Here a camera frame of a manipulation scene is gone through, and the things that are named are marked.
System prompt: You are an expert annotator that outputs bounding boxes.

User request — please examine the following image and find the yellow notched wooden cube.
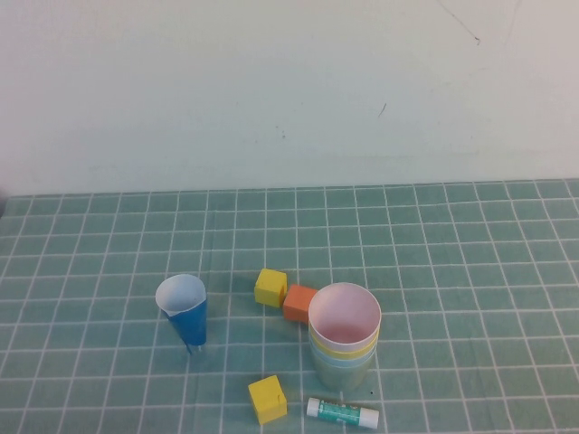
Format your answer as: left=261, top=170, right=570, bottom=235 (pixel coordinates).
left=252, top=268, right=290, bottom=310
left=247, top=374, right=289, bottom=427

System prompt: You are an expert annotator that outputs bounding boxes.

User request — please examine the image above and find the light blue plastic cup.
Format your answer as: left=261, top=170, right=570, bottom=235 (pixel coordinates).
left=309, top=344, right=378, bottom=372

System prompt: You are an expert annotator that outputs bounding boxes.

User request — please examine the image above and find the blue paper cone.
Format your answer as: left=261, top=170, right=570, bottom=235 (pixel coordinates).
left=155, top=272, right=210, bottom=357

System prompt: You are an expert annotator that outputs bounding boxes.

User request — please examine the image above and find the orange wooden cube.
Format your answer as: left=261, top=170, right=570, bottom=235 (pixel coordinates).
left=281, top=283, right=318, bottom=325

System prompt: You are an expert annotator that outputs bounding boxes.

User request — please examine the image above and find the pale green plastic cup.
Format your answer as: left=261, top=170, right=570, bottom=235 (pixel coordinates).
left=311, top=353, right=376, bottom=392

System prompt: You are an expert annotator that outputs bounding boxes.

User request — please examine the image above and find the pink plastic cup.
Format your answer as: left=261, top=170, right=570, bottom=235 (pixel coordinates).
left=307, top=281, right=383, bottom=353

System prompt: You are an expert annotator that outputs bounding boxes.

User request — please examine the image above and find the yellow plastic cup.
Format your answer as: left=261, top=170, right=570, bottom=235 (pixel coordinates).
left=308, top=329, right=381, bottom=363

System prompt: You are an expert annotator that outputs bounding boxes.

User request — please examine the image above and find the green checkered tablecloth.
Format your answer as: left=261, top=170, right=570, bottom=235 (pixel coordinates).
left=0, top=179, right=579, bottom=434

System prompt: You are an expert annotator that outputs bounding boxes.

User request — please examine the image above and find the white green glue stick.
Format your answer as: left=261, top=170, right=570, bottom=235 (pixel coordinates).
left=305, top=396, right=380, bottom=430

